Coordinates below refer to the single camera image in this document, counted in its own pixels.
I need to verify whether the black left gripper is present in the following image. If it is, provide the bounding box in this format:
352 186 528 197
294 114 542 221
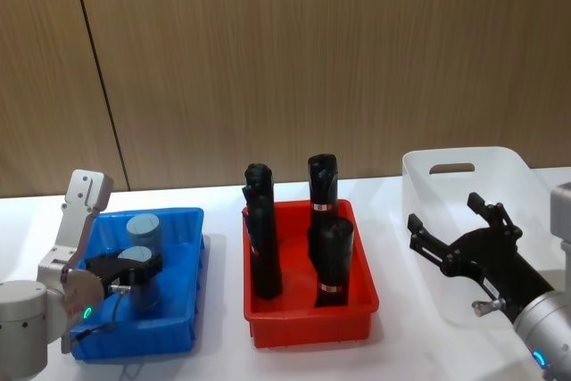
84 253 164 298

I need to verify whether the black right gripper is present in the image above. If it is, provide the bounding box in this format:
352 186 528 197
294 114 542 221
407 191 555 325

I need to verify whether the grey roll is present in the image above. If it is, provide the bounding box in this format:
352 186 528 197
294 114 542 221
125 214 163 262
116 244 161 313

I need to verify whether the blue plastic bin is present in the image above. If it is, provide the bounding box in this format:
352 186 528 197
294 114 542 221
70 206 211 363

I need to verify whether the translucent white plastic basket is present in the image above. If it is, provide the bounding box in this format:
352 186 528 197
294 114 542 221
401 145 571 329

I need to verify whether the black roll with white label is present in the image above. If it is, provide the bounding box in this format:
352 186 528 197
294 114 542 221
311 217 355 309
306 153 339 266

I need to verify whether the red plastic bin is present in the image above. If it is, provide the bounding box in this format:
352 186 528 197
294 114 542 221
242 198 381 349

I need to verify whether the thin dark left gripper cable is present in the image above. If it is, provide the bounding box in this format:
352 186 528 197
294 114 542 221
73 284 133 347

